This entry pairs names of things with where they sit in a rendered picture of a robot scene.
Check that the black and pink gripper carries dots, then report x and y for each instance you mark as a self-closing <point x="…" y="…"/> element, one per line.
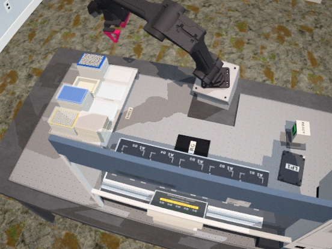
<point x="119" y="15"/>

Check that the white ready button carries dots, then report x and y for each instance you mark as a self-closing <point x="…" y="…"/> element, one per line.
<point x="297" y="136"/>

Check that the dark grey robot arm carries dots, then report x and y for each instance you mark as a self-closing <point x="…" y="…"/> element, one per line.
<point x="163" y="21"/>

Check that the black rectangular pad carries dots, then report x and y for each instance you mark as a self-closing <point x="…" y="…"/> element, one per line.
<point x="192" y="145"/>

